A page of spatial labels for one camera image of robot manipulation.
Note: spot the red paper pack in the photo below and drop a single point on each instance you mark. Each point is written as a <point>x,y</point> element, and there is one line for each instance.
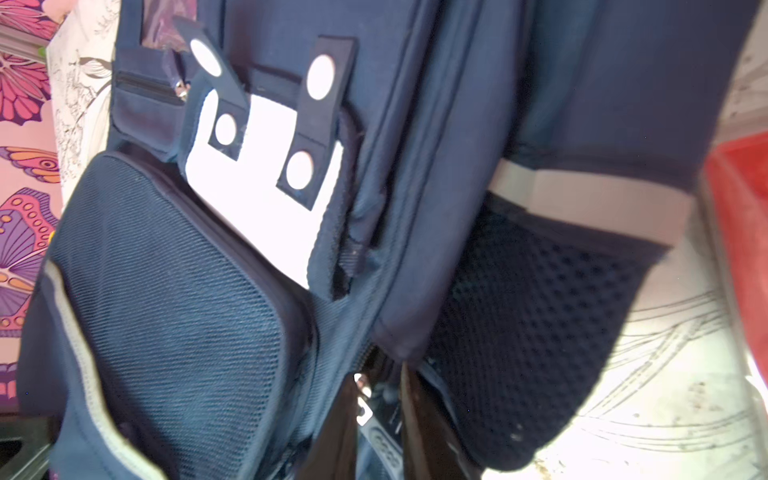
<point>736,174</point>

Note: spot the navy blue student backpack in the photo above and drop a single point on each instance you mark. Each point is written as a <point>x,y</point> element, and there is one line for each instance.
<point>301,190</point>

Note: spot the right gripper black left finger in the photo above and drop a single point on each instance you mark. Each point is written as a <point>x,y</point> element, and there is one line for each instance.
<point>333,454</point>

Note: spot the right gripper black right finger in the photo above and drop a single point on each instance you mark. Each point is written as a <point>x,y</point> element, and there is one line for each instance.
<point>431,448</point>

